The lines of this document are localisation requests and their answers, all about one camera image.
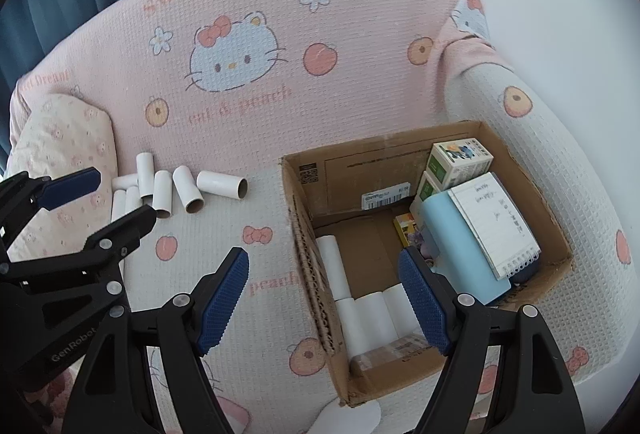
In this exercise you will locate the light blue book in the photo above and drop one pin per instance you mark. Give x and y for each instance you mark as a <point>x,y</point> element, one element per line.
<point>457,254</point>

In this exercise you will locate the cream printed pillow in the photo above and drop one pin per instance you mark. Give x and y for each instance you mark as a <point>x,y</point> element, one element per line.
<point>65,133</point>

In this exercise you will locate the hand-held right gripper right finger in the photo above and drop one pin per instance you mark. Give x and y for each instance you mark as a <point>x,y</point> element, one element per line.
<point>422,304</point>

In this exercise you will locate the brown cardboard box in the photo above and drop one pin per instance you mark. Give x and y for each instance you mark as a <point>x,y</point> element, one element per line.
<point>330,174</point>

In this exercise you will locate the brown taped parcel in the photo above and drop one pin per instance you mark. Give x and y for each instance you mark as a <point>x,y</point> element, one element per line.
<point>390,354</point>

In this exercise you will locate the pink printed sofa cover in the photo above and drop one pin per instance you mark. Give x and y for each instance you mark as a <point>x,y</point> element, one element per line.
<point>350,63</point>

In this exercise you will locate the pile of white tubes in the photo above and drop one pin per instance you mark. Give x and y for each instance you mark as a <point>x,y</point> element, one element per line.
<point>145,168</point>

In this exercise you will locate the green and white carton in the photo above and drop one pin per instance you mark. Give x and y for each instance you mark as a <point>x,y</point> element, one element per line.
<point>429,189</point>
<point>462,161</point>

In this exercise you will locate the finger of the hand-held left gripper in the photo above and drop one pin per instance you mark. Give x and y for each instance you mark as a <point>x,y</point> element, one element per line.
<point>70,189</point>
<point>127,226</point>

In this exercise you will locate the yellow small packet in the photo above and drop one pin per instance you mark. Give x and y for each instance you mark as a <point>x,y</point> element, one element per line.
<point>407,229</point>

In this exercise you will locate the white cardboard tube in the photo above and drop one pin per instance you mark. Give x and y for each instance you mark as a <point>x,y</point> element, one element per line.
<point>352,324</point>
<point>375,316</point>
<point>402,309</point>
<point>332,266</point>
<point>162,194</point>

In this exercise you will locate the white spiral notebook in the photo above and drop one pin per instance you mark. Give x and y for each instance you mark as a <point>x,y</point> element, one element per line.
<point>495,226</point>

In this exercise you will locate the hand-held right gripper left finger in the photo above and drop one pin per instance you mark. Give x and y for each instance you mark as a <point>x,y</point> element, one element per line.
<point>222,304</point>

